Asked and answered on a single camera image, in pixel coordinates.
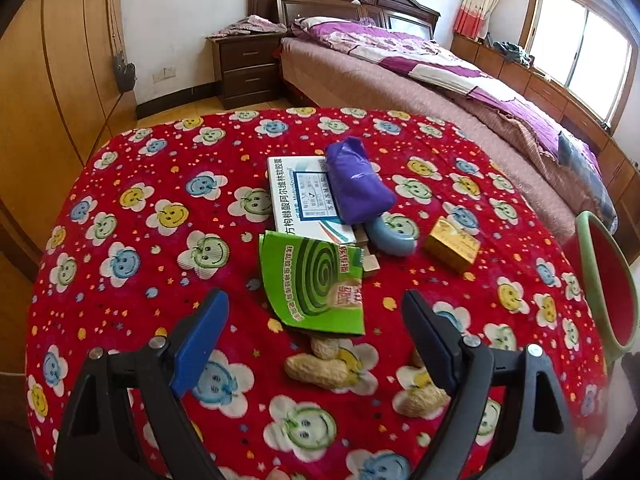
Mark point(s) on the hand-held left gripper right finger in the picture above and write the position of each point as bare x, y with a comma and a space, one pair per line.
435, 342

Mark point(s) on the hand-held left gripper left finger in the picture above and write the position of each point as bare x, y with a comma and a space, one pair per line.
200, 345

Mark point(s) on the peanut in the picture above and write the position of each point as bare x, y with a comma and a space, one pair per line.
420, 402
325, 347
320, 370

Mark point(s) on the small gold box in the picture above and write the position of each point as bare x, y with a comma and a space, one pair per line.
452, 245

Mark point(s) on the small beige block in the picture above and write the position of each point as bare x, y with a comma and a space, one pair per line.
371, 265

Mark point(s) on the blue round case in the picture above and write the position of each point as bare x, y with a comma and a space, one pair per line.
392, 235

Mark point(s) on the green spiral print carton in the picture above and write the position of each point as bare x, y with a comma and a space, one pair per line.
310, 280

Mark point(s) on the purple plastic bag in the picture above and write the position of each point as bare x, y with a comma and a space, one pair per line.
357, 185

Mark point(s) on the white medicine box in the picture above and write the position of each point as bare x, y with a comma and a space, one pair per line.
300, 195

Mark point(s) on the red chair with green rim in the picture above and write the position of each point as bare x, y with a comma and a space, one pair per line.
607, 280

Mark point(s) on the blue plaid cloth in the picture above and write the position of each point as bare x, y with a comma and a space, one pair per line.
572, 150

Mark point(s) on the wooden window cabinet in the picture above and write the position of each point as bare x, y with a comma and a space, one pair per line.
525, 85

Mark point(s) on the dark wooden nightstand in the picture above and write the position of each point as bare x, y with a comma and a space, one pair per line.
247, 70

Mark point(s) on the small black hanging bag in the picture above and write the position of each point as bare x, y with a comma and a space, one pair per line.
124, 74

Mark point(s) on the dark clothes pile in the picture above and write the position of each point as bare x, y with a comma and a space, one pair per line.
512, 52

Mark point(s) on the wooden wardrobe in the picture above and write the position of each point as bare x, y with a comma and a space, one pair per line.
60, 60

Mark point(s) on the pink clothes pile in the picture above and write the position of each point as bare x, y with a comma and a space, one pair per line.
250, 26

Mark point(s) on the window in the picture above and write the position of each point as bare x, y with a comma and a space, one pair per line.
575, 45

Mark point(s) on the floral pillow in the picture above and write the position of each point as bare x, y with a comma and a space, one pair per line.
320, 26

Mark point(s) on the dark wooden headboard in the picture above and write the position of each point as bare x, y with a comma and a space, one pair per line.
320, 0

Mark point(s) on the wall outlet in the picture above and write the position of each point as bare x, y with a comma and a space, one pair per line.
164, 74

